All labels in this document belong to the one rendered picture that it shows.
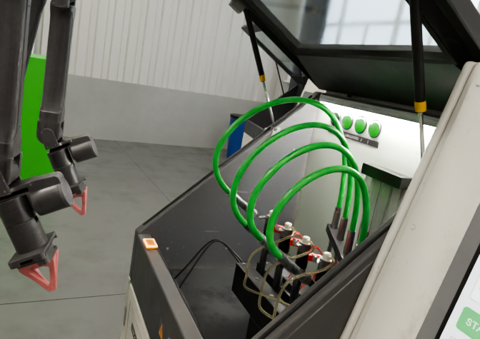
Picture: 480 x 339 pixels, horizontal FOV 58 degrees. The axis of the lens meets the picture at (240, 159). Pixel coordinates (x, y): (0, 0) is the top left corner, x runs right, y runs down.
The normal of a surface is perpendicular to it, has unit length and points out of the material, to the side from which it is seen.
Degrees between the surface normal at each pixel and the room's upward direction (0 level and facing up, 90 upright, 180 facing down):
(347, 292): 90
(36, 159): 90
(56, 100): 85
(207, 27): 90
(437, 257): 76
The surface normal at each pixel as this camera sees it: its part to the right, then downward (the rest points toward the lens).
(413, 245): -0.84, -0.30
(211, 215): 0.39, 0.25
